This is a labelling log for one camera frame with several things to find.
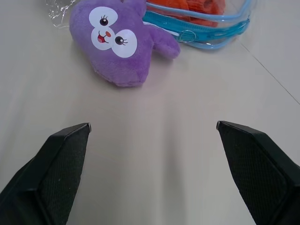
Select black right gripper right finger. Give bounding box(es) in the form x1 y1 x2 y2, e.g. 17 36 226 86
216 120 300 225

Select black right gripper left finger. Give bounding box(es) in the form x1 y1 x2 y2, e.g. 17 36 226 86
0 122 92 225

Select purple plush toy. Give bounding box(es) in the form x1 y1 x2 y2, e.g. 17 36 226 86
68 0 181 88

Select clear blue-trimmed zipper bag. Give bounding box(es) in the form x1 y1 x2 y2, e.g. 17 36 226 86
142 0 250 50

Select clear plastic wrap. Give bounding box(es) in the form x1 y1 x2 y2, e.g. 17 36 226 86
45 0 76 30

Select orange item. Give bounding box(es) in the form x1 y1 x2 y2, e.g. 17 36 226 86
146 0 226 27

